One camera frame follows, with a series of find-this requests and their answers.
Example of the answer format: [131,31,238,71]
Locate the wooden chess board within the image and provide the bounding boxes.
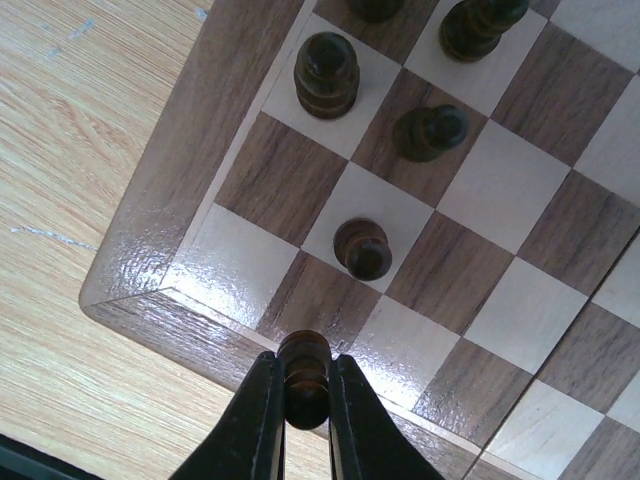
[79,1,639,479]

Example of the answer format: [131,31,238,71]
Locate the dark chess piece tall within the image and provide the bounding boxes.
[438,0,529,63]

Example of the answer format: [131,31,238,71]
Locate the dark rook piece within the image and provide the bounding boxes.
[293,31,360,120]

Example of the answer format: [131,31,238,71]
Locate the dark pawn carried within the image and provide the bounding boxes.
[277,330,332,430]

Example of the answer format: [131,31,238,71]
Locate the dark chess piece front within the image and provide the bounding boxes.
[346,0,405,23]

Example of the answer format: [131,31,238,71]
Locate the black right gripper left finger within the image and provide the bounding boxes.
[171,351,285,480]

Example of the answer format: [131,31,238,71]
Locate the dark pawn near corner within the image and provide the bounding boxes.
[392,104,469,163]

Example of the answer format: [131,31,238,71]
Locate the dark pawn on board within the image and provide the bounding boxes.
[333,218,393,282]

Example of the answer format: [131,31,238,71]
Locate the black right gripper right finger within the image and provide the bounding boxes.
[328,354,442,479]

